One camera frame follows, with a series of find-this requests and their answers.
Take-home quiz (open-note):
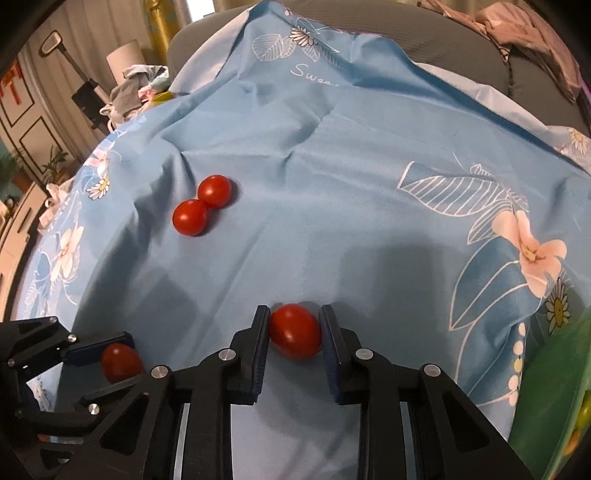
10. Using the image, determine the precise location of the yellow patterned curtain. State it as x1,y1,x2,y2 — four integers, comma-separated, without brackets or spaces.
143,0,190,66

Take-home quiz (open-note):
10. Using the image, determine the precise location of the white crumpled cloth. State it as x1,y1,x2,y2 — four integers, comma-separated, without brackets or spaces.
45,183,70,209

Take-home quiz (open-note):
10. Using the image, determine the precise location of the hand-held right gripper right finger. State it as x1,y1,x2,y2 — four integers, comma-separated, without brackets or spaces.
318,304,539,480

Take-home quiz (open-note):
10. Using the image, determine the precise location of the green plastic bowl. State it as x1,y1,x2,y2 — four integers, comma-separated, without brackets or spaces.
522,305,591,480

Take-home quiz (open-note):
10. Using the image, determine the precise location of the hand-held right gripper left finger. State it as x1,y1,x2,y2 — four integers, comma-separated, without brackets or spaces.
55,305,271,480

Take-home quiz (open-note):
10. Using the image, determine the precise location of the grey and white clothes pile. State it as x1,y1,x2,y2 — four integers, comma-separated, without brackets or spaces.
99,65,171,127

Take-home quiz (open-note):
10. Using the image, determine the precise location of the white cylinder lampshade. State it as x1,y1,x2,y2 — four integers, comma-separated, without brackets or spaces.
106,39,145,90

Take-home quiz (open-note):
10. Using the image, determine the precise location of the black stick vacuum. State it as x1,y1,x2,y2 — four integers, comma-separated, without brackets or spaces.
38,30,112,139

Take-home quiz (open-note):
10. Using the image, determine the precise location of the red wall decoration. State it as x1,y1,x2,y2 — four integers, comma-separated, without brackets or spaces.
0,61,24,99

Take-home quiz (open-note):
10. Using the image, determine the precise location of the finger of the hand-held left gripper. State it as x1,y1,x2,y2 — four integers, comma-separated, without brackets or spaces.
16,369,153,480
0,316,136,368

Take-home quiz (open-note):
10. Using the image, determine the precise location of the green potted plant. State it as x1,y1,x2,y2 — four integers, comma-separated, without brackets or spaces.
41,145,70,186

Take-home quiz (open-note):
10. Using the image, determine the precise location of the beige cabinet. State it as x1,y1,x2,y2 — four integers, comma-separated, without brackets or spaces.
0,182,52,280

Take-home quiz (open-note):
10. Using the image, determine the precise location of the red tomato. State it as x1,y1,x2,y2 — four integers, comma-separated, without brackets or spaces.
172,199,209,236
269,303,322,360
198,175,232,209
102,343,144,384

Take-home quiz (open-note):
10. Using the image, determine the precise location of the pink clothes pile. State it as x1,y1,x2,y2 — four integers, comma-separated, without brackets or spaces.
418,0,585,102

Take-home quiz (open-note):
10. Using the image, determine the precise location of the blue floral blanket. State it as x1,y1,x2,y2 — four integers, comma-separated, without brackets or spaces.
9,0,591,480

